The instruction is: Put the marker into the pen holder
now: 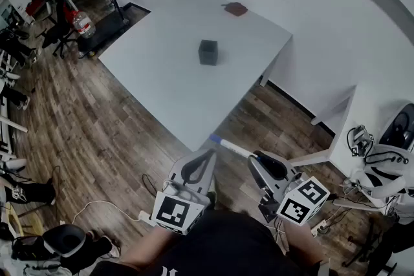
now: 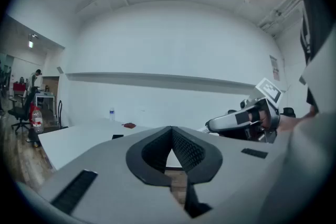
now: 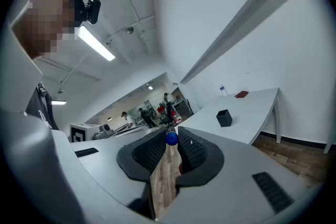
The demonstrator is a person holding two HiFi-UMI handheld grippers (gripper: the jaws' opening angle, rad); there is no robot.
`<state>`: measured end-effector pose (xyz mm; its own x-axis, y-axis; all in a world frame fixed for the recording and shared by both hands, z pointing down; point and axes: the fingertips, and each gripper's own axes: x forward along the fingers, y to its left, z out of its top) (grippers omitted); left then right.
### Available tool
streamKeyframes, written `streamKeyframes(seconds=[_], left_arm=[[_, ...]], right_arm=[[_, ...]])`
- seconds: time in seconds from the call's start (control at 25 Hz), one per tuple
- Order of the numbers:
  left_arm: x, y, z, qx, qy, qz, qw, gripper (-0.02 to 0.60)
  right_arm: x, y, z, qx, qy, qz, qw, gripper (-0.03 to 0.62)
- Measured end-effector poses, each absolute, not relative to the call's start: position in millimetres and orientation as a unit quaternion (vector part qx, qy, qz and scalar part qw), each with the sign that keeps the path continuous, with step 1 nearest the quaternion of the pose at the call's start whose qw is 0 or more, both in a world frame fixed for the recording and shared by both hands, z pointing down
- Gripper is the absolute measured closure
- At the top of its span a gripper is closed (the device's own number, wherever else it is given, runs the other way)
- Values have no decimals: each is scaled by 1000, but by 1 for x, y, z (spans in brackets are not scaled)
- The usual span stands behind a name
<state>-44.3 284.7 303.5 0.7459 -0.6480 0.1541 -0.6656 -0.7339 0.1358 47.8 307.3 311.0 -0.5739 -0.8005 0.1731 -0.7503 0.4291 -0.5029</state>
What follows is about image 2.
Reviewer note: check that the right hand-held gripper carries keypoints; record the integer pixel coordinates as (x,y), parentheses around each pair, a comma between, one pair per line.
(270,91)

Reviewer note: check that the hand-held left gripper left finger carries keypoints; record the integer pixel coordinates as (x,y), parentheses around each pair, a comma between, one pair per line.
(105,178)

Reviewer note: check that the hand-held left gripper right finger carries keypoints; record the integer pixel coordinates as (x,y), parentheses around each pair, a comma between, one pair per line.
(236,178)

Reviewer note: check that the person's right forearm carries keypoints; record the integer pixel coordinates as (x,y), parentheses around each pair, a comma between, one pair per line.
(291,126)

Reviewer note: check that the person's right hand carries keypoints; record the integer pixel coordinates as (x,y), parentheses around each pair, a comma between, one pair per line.
(260,116)

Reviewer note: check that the black phone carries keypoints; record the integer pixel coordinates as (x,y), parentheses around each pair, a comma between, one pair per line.
(117,136)

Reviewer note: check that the red cloth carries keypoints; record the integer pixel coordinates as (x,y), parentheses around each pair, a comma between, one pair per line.
(129,125)

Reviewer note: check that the small clear water bottle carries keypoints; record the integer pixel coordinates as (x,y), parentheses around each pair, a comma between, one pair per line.
(112,114)

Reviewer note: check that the black metal chair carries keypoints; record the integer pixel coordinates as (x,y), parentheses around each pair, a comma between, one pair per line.
(60,114)

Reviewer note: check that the large clear water bottle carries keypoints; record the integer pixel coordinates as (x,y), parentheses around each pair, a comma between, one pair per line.
(37,120)

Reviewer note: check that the white background desk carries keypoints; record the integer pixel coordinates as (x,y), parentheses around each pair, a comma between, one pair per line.
(46,98)

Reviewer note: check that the black office chair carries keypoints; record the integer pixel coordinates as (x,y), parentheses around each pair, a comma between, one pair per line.
(23,110)

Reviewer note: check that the ceiling air vent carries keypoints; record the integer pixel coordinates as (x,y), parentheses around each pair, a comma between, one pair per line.
(282,14)

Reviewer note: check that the red cabinet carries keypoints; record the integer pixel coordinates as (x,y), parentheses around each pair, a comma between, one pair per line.
(19,89)

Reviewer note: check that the person's black shirt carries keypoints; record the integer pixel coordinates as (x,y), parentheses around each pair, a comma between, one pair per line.
(317,21)

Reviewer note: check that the small hanging light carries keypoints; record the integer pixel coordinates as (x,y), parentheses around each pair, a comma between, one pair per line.
(31,42)

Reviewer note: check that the red and white wall poster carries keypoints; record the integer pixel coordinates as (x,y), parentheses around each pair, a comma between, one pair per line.
(274,68)

